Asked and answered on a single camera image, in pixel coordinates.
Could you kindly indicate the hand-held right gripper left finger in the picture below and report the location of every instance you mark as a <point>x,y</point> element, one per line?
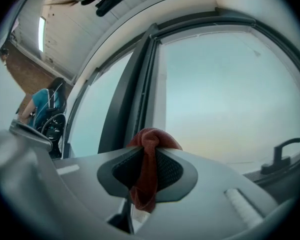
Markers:
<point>90,169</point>

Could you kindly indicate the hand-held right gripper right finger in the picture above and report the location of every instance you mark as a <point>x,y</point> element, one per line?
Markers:
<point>215,184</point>

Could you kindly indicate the red cloth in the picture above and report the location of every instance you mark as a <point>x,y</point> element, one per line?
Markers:
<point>147,164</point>

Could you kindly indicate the dark grey window frame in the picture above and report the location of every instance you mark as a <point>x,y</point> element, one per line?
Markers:
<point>130,96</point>

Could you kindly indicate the black backpack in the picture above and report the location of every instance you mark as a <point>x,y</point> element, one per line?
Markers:
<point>52,126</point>

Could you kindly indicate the long ceiling light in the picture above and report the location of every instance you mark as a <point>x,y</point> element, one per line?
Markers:
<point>41,34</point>

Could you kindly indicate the black head-worn camera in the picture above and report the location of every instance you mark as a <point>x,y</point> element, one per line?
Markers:
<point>107,1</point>

